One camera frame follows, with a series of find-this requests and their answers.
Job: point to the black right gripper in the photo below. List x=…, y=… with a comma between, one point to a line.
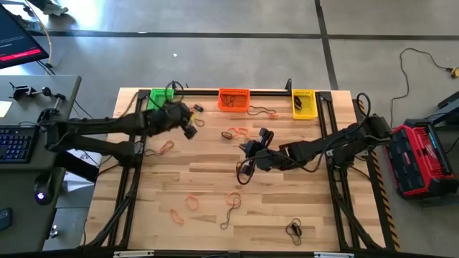
x=270, y=159

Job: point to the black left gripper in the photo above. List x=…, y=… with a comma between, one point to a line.
x=166, y=120

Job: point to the wide black rubber band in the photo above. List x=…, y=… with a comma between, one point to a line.
x=296, y=100
x=244, y=169
x=198, y=107
x=296, y=229
x=300, y=106
x=222, y=135

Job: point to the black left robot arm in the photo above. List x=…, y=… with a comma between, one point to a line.
x=100, y=125

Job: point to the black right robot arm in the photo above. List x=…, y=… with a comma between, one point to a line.
x=322, y=147

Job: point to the green plastic basket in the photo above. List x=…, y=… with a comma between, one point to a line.
x=157, y=95

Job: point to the orange plastic basket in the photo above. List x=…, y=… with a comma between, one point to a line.
x=242, y=102

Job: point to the yellow plastic basket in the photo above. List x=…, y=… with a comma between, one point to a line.
x=310, y=107

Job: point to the white paper sheet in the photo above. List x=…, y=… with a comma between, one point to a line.
x=77, y=184

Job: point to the yellow black hazard tape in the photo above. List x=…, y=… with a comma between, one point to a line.
x=385, y=208

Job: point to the black desk clamp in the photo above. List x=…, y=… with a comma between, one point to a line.
x=21, y=90
x=44, y=115

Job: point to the black computer mouse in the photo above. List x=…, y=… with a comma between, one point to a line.
x=43, y=186

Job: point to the red black tool case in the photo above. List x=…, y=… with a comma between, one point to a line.
x=416, y=161

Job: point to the small metal clamp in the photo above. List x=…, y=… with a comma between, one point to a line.
x=54, y=232

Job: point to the black backlit keyboard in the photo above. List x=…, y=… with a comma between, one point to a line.
x=18, y=143

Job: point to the grey desk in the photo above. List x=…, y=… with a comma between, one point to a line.
x=21, y=179

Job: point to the person's shoe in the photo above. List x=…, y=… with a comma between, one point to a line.
x=54, y=8

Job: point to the pale paper note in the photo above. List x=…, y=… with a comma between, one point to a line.
x=4, y=108

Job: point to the black computer monitor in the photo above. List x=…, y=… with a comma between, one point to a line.
x=18, y=39

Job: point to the blue black equipment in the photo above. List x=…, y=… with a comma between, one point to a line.
x=450, y=107

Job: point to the yellow plug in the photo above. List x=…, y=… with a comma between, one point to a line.
x=454, y=72

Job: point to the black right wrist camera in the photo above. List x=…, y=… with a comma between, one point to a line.
x=264, y=135

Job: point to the black aluminium table frame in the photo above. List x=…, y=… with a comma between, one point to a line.
x=269, y=93

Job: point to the black rail post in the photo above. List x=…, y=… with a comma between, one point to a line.
x=288, y=84

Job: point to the black frame corner bracket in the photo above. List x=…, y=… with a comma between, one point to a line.
x=325, y=96

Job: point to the white metal bracket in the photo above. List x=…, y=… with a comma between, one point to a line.
x=333, y=255
x=132, y=254

